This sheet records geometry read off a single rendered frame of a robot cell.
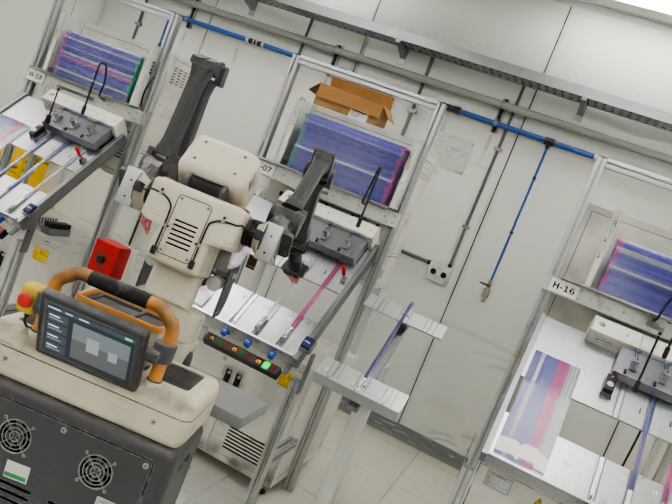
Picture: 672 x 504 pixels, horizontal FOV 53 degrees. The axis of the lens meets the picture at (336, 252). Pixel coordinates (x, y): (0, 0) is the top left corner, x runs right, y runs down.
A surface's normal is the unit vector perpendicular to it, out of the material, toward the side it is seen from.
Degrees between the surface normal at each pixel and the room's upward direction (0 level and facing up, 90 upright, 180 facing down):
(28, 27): 90
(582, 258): 90
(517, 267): 90
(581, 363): 44
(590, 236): 90
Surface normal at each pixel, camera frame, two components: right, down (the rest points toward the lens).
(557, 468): 0.04, -0.69
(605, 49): -0.32, -0.04
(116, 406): -0.10, 0.06
